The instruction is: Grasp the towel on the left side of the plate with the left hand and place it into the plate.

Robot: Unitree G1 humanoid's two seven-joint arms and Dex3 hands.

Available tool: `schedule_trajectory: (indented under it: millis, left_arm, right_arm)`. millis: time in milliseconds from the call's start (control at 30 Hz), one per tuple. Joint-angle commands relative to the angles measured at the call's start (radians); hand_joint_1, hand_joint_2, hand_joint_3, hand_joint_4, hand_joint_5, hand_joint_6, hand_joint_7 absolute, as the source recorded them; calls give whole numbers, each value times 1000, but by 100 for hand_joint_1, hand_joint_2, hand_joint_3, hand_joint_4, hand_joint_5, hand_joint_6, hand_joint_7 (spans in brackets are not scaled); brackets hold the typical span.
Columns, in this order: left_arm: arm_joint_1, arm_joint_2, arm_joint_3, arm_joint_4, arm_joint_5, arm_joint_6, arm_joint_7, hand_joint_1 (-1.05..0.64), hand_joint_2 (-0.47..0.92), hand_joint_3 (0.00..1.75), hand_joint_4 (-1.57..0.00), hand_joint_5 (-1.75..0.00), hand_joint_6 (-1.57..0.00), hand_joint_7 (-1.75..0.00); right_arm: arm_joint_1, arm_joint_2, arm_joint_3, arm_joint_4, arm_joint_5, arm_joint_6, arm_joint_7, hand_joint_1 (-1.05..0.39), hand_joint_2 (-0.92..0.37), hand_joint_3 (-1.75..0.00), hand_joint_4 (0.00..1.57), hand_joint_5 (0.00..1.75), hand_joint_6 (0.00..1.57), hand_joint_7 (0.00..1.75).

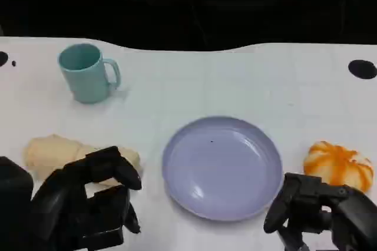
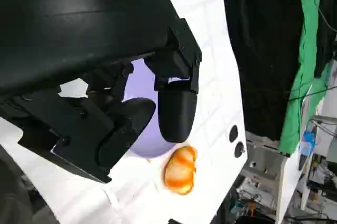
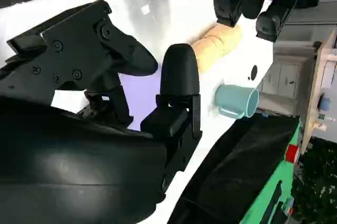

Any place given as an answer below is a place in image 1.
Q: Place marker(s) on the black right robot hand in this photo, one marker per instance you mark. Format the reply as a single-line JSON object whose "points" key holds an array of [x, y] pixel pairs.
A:
{"points": [[347, 212]]}

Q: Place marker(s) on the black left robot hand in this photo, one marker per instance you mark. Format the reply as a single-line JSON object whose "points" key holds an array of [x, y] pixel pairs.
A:
{"points": [[67, 204]]}

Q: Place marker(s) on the orange and white bread roll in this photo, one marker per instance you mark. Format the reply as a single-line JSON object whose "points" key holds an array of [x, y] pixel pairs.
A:
{"points": [[338, 164]]}

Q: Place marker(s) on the pale green mug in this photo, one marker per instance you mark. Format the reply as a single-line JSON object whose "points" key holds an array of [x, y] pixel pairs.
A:
{"points": [[85, 77]]}

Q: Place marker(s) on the lilac plate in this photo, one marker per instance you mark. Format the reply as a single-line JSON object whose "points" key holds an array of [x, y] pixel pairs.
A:
{"points": [[221, 168]]}

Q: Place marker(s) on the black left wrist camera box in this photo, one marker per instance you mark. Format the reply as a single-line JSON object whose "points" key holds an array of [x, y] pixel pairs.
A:
{"points": [[13, 204]]}

